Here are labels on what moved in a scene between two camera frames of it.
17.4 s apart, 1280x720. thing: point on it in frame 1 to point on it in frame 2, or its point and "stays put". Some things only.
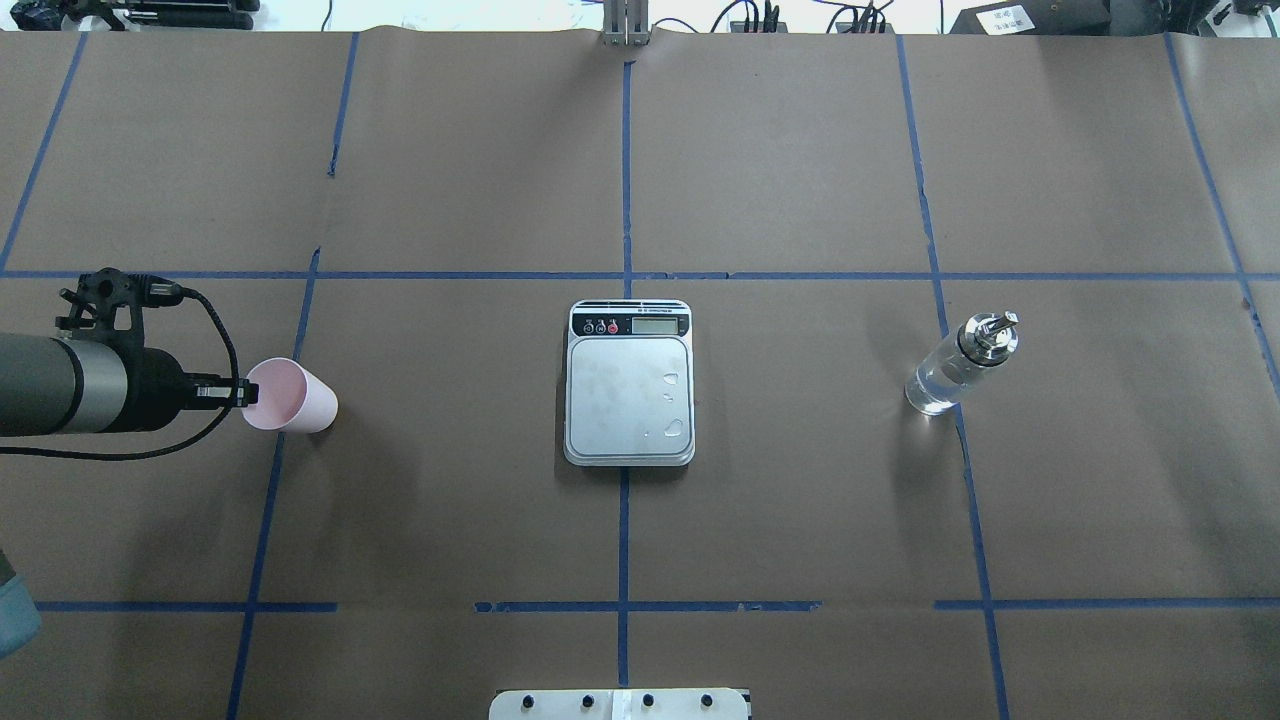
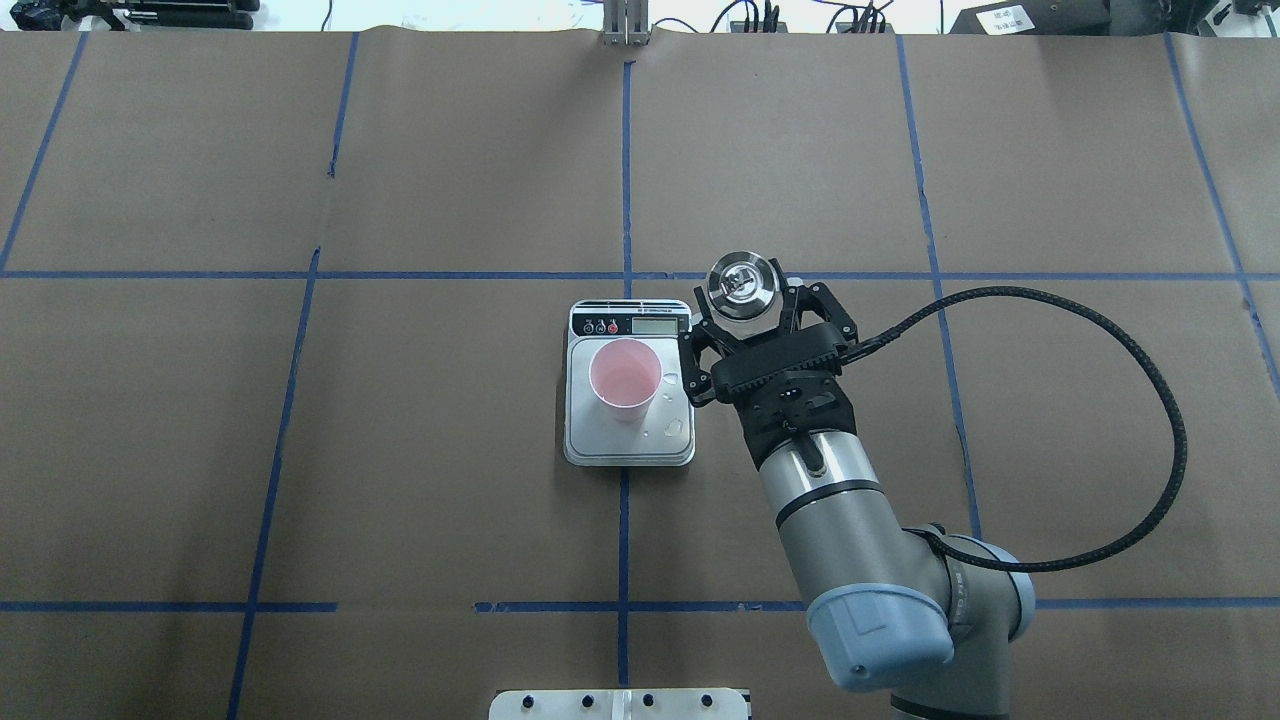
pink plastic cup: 290,397 to 625,373
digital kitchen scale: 629,383 stays put
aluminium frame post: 625,23 stays put
